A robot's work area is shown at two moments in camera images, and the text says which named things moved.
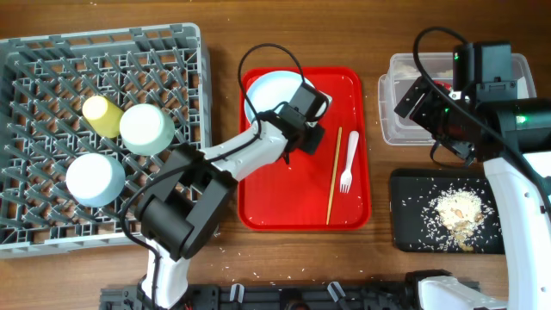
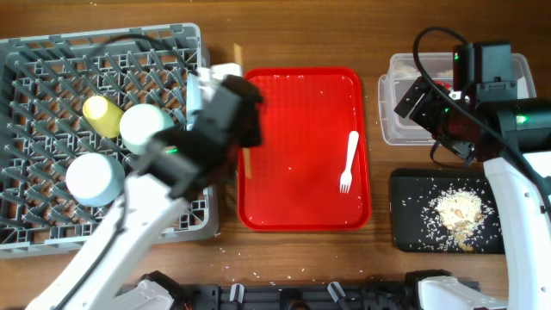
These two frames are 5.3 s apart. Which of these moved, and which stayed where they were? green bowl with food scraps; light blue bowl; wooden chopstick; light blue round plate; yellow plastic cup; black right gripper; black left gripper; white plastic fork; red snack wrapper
Moved: wooden chopstick; black left gripper; light blue round plate
Stayed: red snack wrapper; white plastic fork; light blue bowl; green bowl with food scraps; black right gripper; yellow plastic cup
